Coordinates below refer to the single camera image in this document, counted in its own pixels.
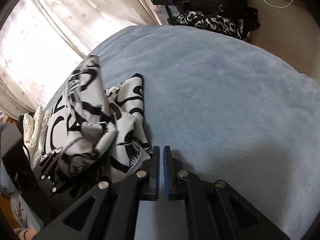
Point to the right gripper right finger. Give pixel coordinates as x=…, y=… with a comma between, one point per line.
x=214, y=210

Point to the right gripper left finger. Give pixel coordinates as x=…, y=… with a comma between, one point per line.
x=108, y=211

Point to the black and white graffiti hoodie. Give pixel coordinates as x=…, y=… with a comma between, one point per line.
x=89, y=122

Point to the blue fleece bed blanket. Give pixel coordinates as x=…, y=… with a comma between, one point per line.
x=228, y=110

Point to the sheer floral curtain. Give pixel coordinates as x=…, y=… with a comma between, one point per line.
x=42, y=41

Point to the black white patterned garment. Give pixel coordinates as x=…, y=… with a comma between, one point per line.
x=215, y=23

